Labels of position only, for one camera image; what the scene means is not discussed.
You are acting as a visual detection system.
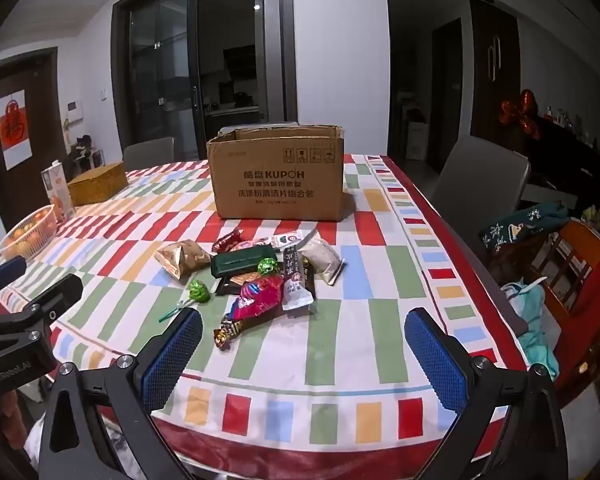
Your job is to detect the beige pillow snack packet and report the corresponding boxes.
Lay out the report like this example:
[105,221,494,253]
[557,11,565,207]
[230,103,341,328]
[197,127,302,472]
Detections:
[297,237,346,285]

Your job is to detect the tan snack packet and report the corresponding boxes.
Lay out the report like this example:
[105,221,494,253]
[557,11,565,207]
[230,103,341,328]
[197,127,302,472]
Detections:
[155,239,212,281]

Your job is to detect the juice carton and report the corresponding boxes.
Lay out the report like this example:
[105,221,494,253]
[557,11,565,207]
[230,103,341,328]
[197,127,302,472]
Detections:
[40,160,76,221]

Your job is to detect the long red cartoon strip packet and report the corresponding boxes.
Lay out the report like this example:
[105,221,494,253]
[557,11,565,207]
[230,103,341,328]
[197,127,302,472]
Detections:
[242,231,307,252]

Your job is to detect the colourful checked tablecloth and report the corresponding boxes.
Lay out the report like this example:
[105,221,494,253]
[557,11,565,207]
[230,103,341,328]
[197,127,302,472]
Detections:
[0,152,531,480]

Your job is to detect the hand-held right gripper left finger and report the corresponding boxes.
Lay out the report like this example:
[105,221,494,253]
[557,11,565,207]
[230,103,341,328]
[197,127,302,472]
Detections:
[37,307,204,480]

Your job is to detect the grey dining chair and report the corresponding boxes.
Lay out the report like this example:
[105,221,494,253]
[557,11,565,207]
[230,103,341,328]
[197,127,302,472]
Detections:
[430,135,531,241]
[122,136,176,171]

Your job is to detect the sliding glass door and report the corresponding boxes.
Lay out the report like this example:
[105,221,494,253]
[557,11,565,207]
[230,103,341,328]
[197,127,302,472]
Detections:
[111,0,294,162]

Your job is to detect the green patterned cloth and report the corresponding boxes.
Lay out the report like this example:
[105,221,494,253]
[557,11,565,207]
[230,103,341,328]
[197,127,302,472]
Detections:
[477,201,584,251]

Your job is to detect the dark wooden door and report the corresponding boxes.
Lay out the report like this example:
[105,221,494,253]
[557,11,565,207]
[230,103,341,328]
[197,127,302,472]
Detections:
[0,47,74,232]

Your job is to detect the orange wooden chair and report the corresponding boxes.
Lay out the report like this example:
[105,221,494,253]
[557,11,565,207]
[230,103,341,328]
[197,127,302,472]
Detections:
[539,217,600,407]

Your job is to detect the pink foil snack packet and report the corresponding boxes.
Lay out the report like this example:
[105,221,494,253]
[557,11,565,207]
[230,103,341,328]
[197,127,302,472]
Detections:
[224,272,286,321]

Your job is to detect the white fruit basket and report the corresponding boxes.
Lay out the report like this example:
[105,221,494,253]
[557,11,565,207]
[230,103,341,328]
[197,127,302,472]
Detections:
[0,204,59,261]

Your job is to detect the dark wooden wardrobe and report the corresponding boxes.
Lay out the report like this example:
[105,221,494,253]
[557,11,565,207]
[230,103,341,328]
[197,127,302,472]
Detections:
[468,0,521,147]

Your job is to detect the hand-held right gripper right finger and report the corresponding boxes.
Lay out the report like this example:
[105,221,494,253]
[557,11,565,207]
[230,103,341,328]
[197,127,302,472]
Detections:
[404,307,571,480]

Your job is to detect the dark brown wafer packet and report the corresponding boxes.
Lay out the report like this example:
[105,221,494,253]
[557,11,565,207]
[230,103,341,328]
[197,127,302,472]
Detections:
[214,272,261,296]

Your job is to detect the black and white snack packet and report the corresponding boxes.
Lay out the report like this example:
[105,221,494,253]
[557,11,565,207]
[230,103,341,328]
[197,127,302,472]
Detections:
[279,245,315,314]

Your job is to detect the red candy packet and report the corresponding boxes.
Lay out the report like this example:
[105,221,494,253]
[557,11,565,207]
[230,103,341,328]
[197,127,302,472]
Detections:
[211,228,245,254]

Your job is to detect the brown cardboard box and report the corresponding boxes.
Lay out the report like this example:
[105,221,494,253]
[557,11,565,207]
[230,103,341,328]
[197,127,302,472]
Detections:
[206,124,347,222]

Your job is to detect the red character door poster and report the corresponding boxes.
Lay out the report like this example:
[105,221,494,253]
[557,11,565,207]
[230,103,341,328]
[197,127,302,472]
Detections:
[0,90,34,171]

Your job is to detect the black and white plush toy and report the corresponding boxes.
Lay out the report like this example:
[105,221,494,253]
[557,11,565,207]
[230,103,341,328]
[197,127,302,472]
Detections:
[70,133,99,162]

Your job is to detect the teal cloth bag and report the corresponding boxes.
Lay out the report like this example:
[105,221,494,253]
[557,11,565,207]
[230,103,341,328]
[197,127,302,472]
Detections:
[500,280,561,382]

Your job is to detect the woven yellow box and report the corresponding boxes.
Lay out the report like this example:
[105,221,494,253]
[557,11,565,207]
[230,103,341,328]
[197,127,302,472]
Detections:
[67,161,130,207]

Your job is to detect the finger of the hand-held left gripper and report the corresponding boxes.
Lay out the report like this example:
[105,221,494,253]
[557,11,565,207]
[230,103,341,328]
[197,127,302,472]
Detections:
[24,273,84,320]
[0,256,27,302]

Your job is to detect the red foil balloons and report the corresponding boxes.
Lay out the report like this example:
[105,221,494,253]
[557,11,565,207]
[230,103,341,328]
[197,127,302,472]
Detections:
[497,88,544,141]

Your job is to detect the brown striped candy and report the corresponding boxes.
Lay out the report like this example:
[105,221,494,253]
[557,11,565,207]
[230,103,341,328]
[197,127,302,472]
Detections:
[213,317,246,351]

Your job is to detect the dark green bar packet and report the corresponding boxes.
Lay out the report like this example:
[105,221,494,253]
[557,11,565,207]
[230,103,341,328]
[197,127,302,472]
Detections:
[210,245,280,279]

